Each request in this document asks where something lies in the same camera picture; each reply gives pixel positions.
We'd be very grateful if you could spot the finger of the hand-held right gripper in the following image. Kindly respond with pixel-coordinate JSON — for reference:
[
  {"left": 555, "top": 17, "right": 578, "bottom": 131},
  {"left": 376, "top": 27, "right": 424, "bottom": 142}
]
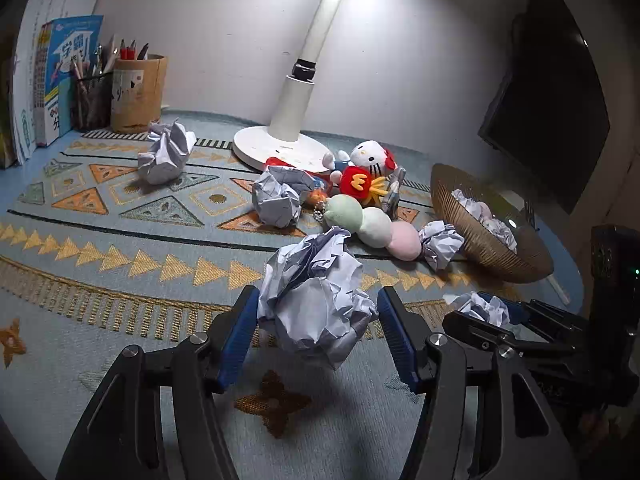
[
  {"left": 442, "top": 311, "right": 591, "bottom": 377},
  {"left": 477, "top": 291, "right": 592, "bottom": 351}
]

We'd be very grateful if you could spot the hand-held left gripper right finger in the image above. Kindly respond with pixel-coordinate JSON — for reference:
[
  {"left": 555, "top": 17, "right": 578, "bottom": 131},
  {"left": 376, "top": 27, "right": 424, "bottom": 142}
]
[{"left": 377, "top": 286, "right": 581, "bottom": 480}]

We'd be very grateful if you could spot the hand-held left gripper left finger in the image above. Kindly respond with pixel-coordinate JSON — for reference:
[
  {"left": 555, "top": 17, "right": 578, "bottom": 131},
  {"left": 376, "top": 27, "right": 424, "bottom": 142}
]
[{"left": 55, "top": 285, "right": 261, "bottom": 480}]

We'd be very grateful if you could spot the brown woven basket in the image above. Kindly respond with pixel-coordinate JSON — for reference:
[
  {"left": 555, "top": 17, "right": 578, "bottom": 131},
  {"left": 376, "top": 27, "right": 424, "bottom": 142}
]
[{"left": 430, "top": 162, "right": 555, "bottom": 283}]

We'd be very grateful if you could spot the person's right hand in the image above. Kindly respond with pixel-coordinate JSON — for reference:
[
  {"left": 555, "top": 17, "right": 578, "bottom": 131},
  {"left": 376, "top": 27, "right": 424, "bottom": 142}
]
[{"left": 575, "top": 405, "right": 636, "bottom": 461}]

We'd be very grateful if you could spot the white plastic stick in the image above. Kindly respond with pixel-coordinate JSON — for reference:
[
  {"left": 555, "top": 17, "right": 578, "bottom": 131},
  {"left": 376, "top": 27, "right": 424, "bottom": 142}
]
[{"left": 547, "top": 274, "right": 571, "bottom": 307}]

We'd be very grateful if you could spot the patterned woven table mat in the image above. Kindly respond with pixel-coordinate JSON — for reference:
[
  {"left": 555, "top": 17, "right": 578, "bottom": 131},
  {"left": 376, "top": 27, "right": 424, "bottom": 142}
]
[{"left": 0, "top": 110, "right": 586, "bottom": 480}]

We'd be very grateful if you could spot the red fries plush toy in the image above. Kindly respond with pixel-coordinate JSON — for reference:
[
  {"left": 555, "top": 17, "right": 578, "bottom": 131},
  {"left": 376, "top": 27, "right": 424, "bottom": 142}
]
[{"left": 340, "top": 166, "right": 388, "bottom": 206}]

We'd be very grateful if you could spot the white cat plush toy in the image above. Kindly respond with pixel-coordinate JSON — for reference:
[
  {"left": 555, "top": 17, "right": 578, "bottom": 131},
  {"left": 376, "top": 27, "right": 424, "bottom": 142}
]
[{"left": 320, "top": 140, "right": 401, "bottom": 177}]

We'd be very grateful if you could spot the black monitor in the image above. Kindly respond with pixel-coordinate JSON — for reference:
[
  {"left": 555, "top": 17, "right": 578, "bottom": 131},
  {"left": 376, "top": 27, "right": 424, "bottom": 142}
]
[{"left": 477, "top": 0, "right": 612, "bottom": 215}]

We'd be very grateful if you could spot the white desk lamp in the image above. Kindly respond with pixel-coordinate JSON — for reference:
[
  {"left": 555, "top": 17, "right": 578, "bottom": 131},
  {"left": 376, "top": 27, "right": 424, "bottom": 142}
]
[{"left": 232, "top": 0, "right": 363, "bottom": 171}]

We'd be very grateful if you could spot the bamboo pen holder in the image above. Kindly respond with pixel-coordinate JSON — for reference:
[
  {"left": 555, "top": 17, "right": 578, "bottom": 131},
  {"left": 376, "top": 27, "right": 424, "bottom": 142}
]
[{"left": 111, "top": 54, "right": 168, "bottom": 134}]

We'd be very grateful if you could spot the black mesh pen holder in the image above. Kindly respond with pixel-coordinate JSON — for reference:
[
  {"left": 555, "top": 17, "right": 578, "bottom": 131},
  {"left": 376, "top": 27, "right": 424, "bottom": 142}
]
[{"left": 74, "top": 71, "right": 115, "bottom": 131}]

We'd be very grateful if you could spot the bunch of pens and pencils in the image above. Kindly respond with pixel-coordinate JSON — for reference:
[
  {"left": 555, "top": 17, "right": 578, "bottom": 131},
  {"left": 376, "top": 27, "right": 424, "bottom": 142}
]
[{"left": 70, "top": 35, "right": 118, "bottom": 81}]

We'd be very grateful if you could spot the row of upright books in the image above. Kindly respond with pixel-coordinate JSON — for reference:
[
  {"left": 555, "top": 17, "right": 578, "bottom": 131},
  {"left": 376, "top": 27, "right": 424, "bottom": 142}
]
[{"left": 0, "top": 0, "right": 106, "bottom": 171}]

